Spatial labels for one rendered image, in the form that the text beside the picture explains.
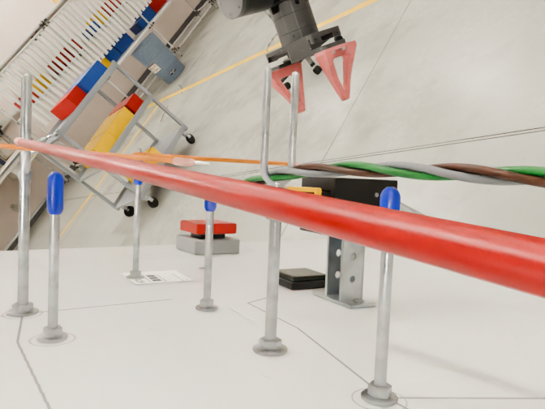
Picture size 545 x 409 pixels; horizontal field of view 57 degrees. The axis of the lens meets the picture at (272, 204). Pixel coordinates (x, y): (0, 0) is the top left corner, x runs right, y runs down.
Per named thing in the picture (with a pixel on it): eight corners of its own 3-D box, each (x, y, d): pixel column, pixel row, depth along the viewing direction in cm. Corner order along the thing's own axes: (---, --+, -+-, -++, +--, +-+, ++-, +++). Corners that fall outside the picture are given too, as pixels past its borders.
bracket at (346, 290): (376, 306, 36) (379, 236, 36) (349, 309, 35) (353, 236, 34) (337, 292, 40) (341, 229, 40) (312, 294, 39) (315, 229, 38)
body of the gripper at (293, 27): (312, 48, 68) (294, -7, 66) (268, 67, 76) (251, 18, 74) (344, 37, 71) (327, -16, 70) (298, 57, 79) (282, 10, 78)
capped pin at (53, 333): (41, 333, 27) (45, 170, 26) (71, 333, 27) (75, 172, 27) (32, 342, 25) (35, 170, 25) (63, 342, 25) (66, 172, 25)
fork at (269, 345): (277, 342, 27) (289, 74, 26) (295, 353, 25) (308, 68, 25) (244, 346, 26) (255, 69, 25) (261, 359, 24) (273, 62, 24)
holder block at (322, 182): (395, 235, 37) (398, 180, 36) (332, 237, 34) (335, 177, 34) (358, 229, 40) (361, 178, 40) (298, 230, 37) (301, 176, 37)
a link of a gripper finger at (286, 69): (307, 113, 73) (285, 49, 71) (277, 121, 79) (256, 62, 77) (337, 99, 77) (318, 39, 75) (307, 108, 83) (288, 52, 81)
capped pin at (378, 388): (354, 400, 20) (366, 186, 20) (368, 387, 22) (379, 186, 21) (391, 410, 19) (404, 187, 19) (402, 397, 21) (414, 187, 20)
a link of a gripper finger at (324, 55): (341, 104, 68) (319, 35, 66) (306, 113, 73) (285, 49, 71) (372, 89, 71) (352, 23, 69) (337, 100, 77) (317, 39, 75)
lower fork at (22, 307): (4, 310, 31) (7, 75, 30) (36, 307, 32) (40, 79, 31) (7, 319, 29) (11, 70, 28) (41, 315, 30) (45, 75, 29)
